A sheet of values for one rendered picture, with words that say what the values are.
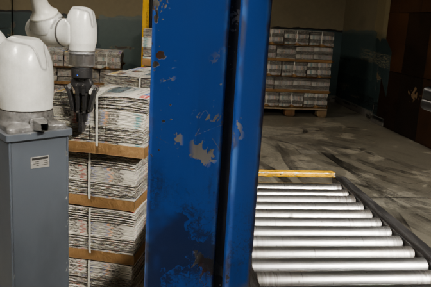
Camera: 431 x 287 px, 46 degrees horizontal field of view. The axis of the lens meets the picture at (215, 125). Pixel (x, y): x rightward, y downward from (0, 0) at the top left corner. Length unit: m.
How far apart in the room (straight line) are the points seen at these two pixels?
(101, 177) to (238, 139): 1.69
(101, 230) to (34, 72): 0.79
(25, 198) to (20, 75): 0.37
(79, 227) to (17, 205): 0.55
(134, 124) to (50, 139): 0.38
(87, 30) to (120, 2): 7.15
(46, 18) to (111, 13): 7.09
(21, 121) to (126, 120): 0.44
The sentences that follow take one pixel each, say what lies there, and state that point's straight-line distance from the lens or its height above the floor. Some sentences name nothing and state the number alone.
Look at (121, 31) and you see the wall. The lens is 8.97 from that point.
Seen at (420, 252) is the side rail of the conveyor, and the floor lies 0.80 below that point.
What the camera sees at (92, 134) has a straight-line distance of 1.94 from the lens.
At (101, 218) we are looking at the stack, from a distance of 2.08.
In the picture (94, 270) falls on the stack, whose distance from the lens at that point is 2.20.
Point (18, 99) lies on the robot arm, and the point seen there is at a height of 1.10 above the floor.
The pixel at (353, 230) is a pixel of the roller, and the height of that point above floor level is 0.80.
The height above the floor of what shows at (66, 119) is 0.96.
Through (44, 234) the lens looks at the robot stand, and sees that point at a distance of 1.70.
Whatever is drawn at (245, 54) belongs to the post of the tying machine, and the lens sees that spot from 0.34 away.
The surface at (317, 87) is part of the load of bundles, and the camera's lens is 7.77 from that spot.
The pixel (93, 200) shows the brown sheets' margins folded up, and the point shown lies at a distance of 2.07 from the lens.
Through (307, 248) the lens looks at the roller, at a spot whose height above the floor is 0.80.
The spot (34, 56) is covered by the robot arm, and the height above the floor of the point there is 1.22.
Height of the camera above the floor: 1.35
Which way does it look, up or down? 12 degrees down
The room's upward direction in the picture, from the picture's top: 3 degrees clockwise
